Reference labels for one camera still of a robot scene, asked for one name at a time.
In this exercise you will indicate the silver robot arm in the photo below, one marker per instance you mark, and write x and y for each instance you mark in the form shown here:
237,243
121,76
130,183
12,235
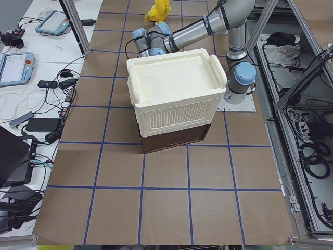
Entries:
227,16

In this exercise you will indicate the cream plastic storage box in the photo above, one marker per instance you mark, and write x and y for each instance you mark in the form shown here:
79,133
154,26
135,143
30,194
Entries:
176,91

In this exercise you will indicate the yellow plush dinosaur toy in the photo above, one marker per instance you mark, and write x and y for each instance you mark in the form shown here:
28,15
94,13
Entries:
158,12

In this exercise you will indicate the black power adapter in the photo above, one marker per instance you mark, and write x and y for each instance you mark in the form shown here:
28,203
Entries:
42,124

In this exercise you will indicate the white cloth rag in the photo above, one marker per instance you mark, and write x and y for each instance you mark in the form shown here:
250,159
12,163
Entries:
284,55

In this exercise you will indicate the blue teach pendant far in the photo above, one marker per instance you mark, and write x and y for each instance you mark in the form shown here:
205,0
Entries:
55,24

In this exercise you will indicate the blue teach pendant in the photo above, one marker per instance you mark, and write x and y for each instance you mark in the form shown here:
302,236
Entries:
55,24
16,68

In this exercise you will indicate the black laptop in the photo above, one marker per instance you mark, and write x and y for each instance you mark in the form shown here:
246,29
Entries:
17,156

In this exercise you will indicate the blue teach pendant near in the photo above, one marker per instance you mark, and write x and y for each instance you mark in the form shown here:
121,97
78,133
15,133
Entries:
16,68

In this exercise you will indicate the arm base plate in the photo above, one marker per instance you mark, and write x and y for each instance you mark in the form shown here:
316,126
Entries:
246,104

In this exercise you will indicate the aluminium frame post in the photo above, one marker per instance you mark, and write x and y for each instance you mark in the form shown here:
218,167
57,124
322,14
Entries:
74,20

